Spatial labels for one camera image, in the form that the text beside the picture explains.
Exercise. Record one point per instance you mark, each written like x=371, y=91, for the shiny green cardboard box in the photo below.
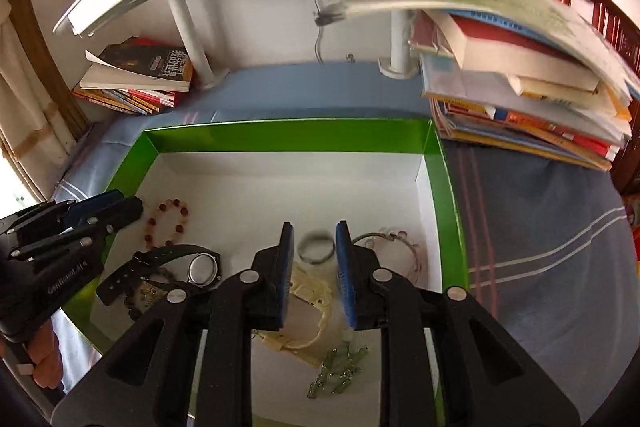
x=280, y=187

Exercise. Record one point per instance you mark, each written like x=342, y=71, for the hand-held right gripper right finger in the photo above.
x=344, y=277

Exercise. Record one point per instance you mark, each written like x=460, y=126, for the small stack of books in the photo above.
x=145, y=72

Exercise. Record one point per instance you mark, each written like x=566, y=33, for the thin metal bangle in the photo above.
x=372, y=237

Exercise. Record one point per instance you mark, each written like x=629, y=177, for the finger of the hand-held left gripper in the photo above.
x=90, y=206
x=115, y=217

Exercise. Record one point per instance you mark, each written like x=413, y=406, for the person's left hand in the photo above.
x=46, y=357

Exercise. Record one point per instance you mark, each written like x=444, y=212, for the small metal band bangle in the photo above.
x=315, y=258

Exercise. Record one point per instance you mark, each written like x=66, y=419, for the beige curtain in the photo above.
x=30, y=107

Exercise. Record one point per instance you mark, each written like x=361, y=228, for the tall stack of books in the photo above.
x=525, y=97

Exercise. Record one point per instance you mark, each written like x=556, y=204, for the white table leg pole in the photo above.
x=400, y=42
x=192, y=42

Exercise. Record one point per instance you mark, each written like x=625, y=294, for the reddish wooden headboard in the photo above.
x=620, y=32

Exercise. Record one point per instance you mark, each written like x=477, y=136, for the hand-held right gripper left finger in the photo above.
x=286, y=267

